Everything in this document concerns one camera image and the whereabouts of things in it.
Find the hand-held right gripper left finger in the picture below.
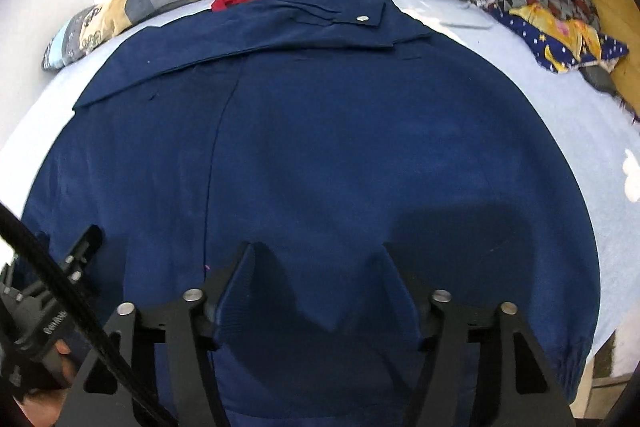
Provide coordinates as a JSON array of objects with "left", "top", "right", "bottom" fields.
[{"left": 60, "top": 242, "right": 259, "bottom": 427}]

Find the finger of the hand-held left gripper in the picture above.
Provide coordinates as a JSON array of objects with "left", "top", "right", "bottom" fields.
[{"left": 59, "top": 224, "right": 106, "bottom": 289}]

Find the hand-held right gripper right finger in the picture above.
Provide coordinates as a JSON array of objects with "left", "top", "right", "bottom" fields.
[{"left": 384, "top": 242, "right": 577, "bottom": 427}]

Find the navy blue jacket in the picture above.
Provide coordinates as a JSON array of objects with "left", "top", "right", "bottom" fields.
[{"left": 20, "top": 0, "right": 602, "bottom": 427}]

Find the person's left hand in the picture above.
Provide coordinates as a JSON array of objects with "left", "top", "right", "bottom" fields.
[{"left": 20, "top": 341, "right": 78, "bottom": 427}]

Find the light blue bed sheet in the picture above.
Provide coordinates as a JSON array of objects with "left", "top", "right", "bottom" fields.
[{"left": 0, "top": 0, "right": 640, "bottom": 418}]

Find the dark grey cloth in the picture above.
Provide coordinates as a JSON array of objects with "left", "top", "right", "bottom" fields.
[{"left": 582, "top": 63, "right": 621, "bottom": 96}]

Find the blue yellow starry cloth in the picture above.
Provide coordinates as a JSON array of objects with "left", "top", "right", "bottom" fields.
[{"left": 487, "top": 2, "right": 631, "bottom": 74}]

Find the black cable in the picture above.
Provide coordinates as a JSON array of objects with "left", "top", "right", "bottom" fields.
[{"left": 0, "top": 203, "right": 180, "bottom": 427}]

